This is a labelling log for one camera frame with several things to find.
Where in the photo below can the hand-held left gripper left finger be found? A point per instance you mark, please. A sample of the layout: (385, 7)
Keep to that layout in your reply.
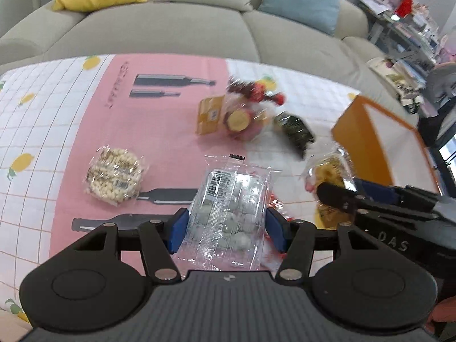
(179, 229)

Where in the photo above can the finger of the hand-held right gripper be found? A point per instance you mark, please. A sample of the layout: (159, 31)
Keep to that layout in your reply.
(377, 190)
(338, 196)

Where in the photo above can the beige sofa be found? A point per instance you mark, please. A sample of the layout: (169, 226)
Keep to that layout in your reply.
(160, 32)

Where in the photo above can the orange cardboard box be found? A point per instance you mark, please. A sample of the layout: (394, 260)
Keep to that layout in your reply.
(359, 139)

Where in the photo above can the light blue pillow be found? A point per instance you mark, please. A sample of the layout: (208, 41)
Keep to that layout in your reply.
(302, 3)

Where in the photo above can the clear white candy packet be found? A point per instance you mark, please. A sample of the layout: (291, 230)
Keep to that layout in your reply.
(228, 199)

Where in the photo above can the cluttered shelf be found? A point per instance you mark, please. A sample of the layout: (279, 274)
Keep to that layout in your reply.
(409, 28)

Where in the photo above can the small red-capped soda bottle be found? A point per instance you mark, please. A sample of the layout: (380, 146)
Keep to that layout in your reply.
(256, 91)

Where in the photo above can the round puffed snack packet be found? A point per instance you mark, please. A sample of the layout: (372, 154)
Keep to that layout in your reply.
(114, 174)

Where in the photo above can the pink and white printed tablecloth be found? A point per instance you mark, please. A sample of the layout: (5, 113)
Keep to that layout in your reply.
(53, 149)

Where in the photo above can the red snack packet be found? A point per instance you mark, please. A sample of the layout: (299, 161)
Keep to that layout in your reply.
(276, 203)

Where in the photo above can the red ornament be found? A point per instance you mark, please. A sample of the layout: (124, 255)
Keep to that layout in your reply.
(404, 3)

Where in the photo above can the grey chair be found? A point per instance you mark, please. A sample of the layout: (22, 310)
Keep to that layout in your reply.
(440, 85)

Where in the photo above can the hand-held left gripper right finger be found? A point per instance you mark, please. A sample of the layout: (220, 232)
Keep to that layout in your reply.
(275, 229)

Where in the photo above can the yellow chips packet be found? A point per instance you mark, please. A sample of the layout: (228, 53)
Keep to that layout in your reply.
(331, 171)

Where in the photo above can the yellow label red candy packet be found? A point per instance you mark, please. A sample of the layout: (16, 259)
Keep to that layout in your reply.
(238, 119)

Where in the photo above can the magazines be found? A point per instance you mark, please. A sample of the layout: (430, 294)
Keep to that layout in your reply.
(395, 74)

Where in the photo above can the computer screen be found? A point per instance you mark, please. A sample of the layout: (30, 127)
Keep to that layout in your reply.
(448, 153)

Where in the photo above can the person's right hand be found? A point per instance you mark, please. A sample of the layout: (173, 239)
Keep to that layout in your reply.
(445, 315)

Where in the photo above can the dark green snack packet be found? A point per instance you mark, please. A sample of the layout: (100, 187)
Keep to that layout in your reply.
(294, 133)

